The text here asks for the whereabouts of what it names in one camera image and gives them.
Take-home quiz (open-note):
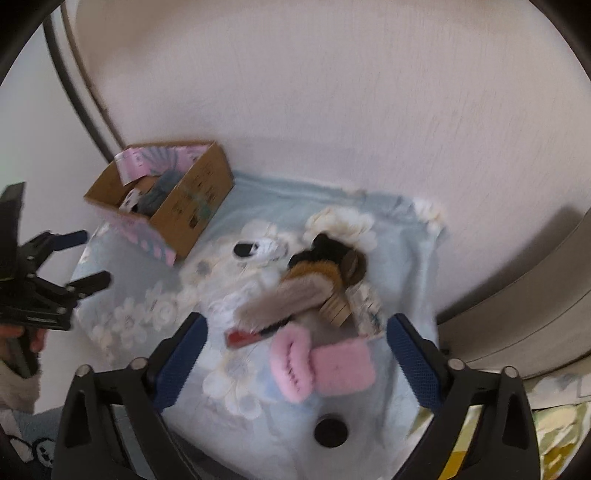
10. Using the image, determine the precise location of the person left hand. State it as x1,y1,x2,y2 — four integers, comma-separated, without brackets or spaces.
0,324,50,365

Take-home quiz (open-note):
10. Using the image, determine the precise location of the yellow floral bedding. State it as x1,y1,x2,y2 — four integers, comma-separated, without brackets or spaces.
410,368,591,480

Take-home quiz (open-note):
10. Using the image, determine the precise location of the panda print clothing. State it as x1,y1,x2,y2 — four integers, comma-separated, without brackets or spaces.
1,361,62,479

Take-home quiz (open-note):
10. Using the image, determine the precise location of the small white printed sock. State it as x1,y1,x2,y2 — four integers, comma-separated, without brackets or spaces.
119,188,143,213

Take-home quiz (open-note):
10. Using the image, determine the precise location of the light blue floral cloth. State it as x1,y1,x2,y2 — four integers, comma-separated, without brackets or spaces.
75,175,444,479

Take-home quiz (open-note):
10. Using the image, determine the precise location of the beige chair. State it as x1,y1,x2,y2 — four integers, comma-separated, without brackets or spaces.
439,214,590,379

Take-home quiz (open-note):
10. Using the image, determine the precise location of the pink cardboard box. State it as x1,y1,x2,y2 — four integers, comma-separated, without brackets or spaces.
84,140,235,266

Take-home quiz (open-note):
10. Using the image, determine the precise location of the grey blue fluffy sock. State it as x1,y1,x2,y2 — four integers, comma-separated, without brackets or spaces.
136,170,184,217

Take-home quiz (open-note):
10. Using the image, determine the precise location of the small black cap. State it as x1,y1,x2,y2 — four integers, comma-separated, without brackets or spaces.
314,414,349,449

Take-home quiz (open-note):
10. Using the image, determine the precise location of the tan thread spool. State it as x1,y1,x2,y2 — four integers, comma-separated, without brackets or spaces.
318,294,352,328

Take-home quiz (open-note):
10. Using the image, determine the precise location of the brown white fluffy sock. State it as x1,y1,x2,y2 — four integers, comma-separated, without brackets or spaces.
235,261,342,332

